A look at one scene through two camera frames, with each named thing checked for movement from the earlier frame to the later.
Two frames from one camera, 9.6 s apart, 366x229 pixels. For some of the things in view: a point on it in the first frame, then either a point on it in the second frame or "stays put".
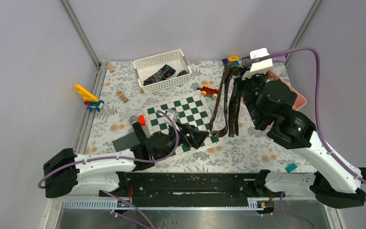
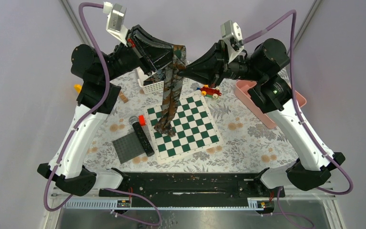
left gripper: x=196 y=137 → x=153 y=53
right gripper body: x=249 y=88 → x=235 y=69
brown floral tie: x=231 y=71 → x=173 y=87
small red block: x=141 y=120 stays put
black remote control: x=134 y=120 stays put
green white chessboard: x=192 y=109 stays put
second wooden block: x=123 y=97 stays put
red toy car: x=207 y=90 stays put
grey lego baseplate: x=126 y=142 stays put
